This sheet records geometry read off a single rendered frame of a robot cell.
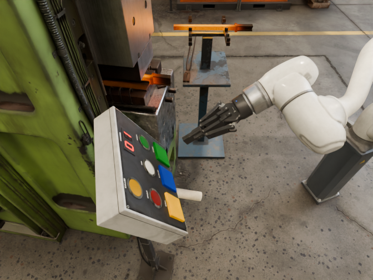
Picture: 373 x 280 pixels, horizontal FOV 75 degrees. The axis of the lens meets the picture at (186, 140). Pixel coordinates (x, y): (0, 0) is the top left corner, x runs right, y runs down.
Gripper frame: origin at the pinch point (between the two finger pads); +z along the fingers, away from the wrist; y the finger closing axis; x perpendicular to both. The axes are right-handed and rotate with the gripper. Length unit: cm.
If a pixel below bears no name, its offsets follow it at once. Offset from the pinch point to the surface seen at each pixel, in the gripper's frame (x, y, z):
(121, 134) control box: 20.6, -3.9, 13.4
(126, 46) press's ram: 22.8, 31.3, 4.7
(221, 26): -24, 81, -33
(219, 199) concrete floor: -108, 25, 28
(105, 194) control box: 22.5, -20.8, 18.3
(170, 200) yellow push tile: 2.5, -18.8, 12.6
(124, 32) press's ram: 27.2, 31.3, 2.2
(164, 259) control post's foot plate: -83, -6, 69
